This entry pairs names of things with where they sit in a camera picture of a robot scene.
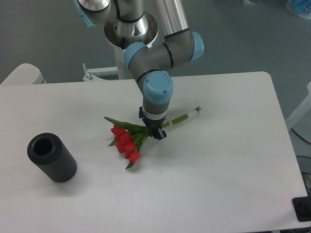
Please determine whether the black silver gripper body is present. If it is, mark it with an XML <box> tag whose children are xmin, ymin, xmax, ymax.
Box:
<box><xmin>141</xmin><ymin>110</ymin><xmax>166</xmax><ymax>133</ymax></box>

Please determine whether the red tulip bouquet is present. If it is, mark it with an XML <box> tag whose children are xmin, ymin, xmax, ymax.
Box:
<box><xmin>104</xmin><ymin>105</ymin><xmax>203</xmax><ymax>170</ymax></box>

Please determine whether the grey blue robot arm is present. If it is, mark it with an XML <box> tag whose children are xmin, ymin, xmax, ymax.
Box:
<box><xmin>74</xmin><ymin>0</ymin><xmax>204</xmax><ymax>140</ymax></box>

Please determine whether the black cylindrical vase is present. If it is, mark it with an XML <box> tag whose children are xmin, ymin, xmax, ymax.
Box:
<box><xmin>27</xmin><ymin>133</ymin><xmax>77</xmax><ymax>183</ymax></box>

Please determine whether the white rounded side table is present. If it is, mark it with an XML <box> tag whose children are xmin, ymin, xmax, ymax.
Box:
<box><xmin>0</xmin><ymin>63</ymin><xmax>47</xmax><ymax>86</ymax></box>

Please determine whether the black device at table edge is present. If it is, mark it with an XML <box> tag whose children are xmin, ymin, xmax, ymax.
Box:
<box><xmin>292</xmin><ymin>197</ymin><xmax>311</xmax><ymax>222</ymax></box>

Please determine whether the blue plastic bag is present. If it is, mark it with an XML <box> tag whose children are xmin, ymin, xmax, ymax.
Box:
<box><xmin>285</xmin><ymin>0</ymin><xmax>311</xmax><ymax>19</ymax></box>

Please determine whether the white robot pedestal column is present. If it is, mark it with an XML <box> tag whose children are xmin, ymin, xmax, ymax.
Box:
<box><xmin>113</xmin><ymin>45</ymin><xmax>133</xmax><ymax>80</ymax></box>

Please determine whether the white metal base frame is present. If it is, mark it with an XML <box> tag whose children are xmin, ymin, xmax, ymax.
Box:
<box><xmin>82</xmin><ymin>63</ymin><xmax>133</xmax><ymax>82</ymax></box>

